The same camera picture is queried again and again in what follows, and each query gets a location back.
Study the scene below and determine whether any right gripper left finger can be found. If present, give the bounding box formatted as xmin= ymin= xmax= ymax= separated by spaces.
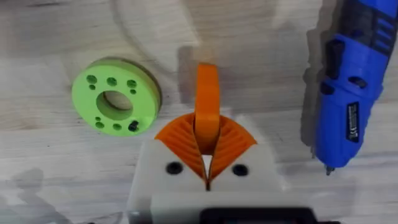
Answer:
xmin=126 ymin=113 xmax=208 ymax=224

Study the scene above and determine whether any green disc with holes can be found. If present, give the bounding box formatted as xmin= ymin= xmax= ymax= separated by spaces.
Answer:
xmin=71 ymin=57 xmax=162 ymax=138

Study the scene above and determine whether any blue electric screwdriver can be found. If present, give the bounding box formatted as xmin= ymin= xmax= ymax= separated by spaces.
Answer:
xmin=312 ymin=0 xmax=398 ymax=176

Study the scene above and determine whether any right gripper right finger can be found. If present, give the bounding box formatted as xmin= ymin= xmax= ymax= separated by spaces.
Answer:
xmin=207 ymin=114 xmax=285 ymax=195

